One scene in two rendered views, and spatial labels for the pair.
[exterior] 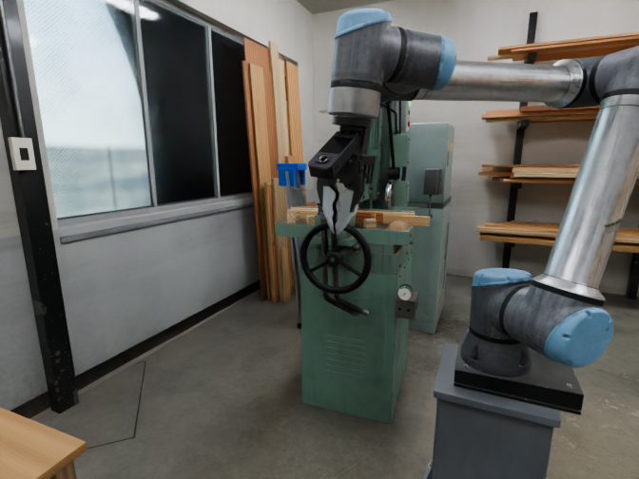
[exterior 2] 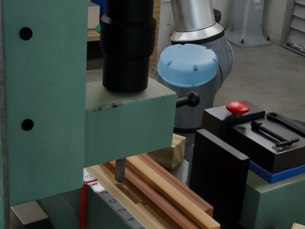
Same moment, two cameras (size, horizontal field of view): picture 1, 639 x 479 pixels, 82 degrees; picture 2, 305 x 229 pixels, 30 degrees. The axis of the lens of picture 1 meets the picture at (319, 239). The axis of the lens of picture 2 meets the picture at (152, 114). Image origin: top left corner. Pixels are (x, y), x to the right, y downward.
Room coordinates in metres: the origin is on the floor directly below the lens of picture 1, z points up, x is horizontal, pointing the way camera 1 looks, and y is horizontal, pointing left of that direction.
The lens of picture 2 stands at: (2.17, 0.19, 1.31)
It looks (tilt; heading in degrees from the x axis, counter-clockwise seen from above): 24 degrees down; 214
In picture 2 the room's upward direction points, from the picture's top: 5 degrees clockwise
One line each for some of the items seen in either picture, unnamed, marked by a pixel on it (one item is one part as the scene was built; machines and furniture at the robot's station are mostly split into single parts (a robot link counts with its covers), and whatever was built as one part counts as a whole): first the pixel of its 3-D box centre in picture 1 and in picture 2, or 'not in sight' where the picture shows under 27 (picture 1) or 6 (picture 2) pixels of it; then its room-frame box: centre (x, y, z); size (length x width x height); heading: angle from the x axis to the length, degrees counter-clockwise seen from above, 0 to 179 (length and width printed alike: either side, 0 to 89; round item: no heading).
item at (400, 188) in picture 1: (397, 193); not in sight; (1.81, -0.39, 1.02); 0.09 x 0.07 x 0.12; 70
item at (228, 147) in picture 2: not in sight; (235, 169); (1.57, -0.08, 0.95); 0.09 x 0.07 x 0.09; 70
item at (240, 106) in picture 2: not in sight; (237, 107); (1.53, -0.11, 1.02); 0.03 x 0.03 x 0.01
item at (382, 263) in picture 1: (362, 246); not in sight; (1.81, -0.22, 0.76); 0.57 x 0.45 x 0.09; 160
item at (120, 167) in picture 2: not in sight; (120, 161); (1.69, -0.18, 0.97); 0.01 x 0.01 x 0.05; 70
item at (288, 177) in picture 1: (300, 245); not in sight; (2.57, 0.14, 0.58); 0.27 x 0.25 x 1.16; 68
